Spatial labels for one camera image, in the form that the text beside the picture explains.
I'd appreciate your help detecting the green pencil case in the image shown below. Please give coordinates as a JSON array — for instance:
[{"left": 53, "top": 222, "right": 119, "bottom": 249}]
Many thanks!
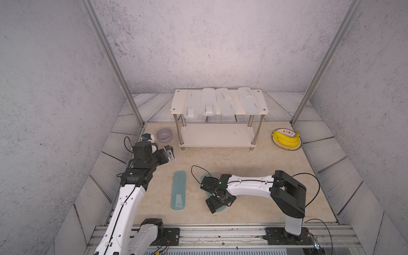
[
  {"left": 200, "top": 173, "right": 227, "bottom": 213},
  {"left": 171, "top": 171, "right": 187, "bottom": 210}
]

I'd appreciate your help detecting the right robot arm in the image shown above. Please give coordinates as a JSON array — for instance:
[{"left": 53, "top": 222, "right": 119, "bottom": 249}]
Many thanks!
[{"left": 200, "top": 170, "right": 307, "bottom": 237}]

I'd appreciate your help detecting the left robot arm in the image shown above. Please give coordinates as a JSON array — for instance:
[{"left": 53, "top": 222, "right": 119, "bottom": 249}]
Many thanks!
[{"left": 94, "top": 140, "right": 174, "bottom": 255}]

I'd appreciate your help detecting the white two-tier shelf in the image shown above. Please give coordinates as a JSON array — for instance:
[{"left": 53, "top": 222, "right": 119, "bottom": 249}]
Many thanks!
[{"left": 170, "top": 89, "right": 269, "bottom": 150}]

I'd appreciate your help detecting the purple bowl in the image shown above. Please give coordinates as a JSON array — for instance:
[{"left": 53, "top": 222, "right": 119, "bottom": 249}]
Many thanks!
[{"left": 156, "top": 127, "right": 173, "bottom": 143}]

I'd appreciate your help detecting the yellow banana bunch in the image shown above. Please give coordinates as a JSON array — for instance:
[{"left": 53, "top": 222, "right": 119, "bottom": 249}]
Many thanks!
[{"left": 273, "top": 131, "right": 301, "bottom": 148}]

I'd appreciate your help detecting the round enamel plate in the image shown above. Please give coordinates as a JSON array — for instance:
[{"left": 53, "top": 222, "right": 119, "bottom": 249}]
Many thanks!
[{"left": 272, "top": 128, "right": 302, "bottom": 151}]

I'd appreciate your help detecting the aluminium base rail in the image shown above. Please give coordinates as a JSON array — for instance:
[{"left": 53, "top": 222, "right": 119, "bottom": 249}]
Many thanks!
[{"left": 146, "top": 221, "right": 365, "bottom": 255}]

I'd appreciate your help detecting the left aluminium frame post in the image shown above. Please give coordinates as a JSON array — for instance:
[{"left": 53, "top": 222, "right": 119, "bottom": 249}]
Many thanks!
[{"left": 80, "top": 0, "right": 145, "bottom": 126}]

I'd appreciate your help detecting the aluminium frame post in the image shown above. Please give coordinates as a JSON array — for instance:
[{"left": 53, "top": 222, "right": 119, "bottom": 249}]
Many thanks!
[
  {"left": 290, "top": 0, "right": 363, "bottom": 126},
  {"left": 80, "top": 0, "right": 145, "bottom": 126}
]

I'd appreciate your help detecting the right aluminium frame post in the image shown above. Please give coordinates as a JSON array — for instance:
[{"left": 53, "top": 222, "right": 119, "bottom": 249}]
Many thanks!
[{"left": 290, "top": 0, "right": 363, "bottom": 126}]

